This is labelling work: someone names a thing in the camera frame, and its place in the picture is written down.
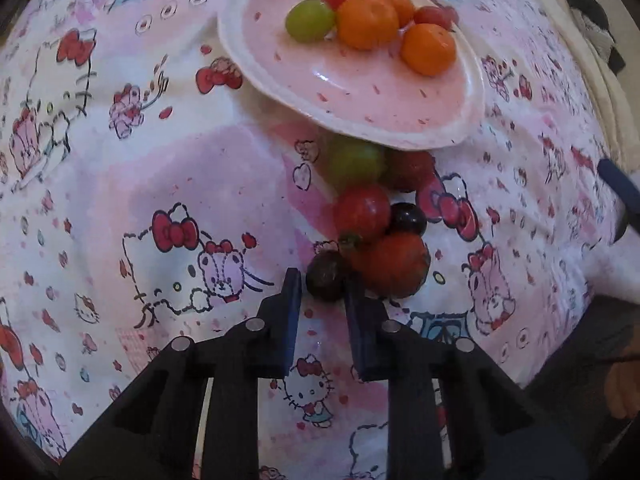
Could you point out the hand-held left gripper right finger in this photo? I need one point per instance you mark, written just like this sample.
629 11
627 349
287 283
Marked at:
357 330

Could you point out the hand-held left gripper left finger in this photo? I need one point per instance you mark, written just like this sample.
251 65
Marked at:
292 320

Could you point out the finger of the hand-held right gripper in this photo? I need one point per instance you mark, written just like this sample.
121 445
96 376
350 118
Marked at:
617 177

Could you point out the dark purple grape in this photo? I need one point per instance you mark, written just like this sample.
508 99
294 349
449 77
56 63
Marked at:
409 219
325 275

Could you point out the pink speckled bowl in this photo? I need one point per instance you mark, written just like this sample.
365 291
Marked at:
360 90

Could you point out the green grape tomato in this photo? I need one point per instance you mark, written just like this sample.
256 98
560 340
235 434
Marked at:
309 21

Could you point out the large red tomato green stem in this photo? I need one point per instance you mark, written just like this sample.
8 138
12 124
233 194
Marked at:
395 262

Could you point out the round red cherry tomato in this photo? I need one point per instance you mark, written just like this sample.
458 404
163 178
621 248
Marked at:
362 212
410 170

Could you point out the striped cloth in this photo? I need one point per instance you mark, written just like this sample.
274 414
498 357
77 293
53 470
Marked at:
597 37

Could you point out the green tomato near bowl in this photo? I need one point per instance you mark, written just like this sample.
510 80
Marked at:
355 162

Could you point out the dark cloth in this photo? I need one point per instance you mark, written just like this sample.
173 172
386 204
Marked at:
582 0

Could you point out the pink cartoon printed blanket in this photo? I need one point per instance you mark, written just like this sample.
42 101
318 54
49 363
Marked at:
175 160

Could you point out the person's bare leg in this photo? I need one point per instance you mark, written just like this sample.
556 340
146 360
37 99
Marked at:
625 392

